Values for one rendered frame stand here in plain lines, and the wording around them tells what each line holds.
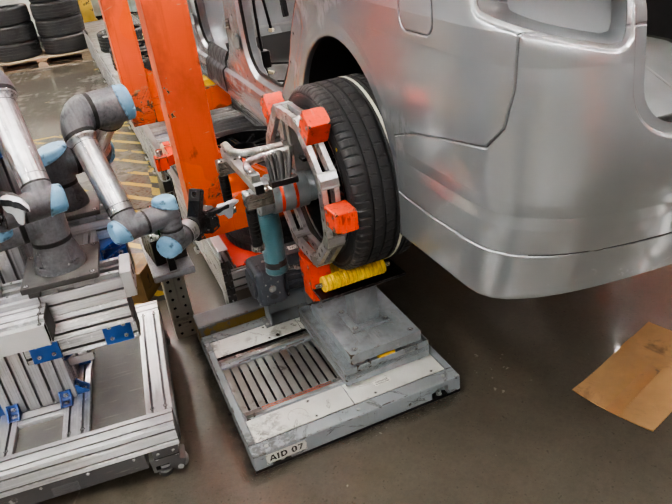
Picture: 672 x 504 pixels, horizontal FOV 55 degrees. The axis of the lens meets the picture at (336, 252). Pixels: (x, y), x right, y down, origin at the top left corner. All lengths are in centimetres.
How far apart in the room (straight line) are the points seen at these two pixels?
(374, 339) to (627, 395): 94
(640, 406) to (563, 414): 27
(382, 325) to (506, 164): 120
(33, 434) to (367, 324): 126
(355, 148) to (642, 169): 84
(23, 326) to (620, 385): 206
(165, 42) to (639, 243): 172
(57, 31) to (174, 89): 807
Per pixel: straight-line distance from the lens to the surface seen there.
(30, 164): 181
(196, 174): 265
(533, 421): 248
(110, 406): 251
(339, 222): 194
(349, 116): 203
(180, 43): 253
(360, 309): 252
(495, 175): 154
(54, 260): 208
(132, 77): 449
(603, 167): 151
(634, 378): 271
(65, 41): 1056
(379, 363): 250
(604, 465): 238
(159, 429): 232
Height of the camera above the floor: 172
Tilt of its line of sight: 29 degrees down
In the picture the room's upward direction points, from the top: 7 degrees counter-clockwise
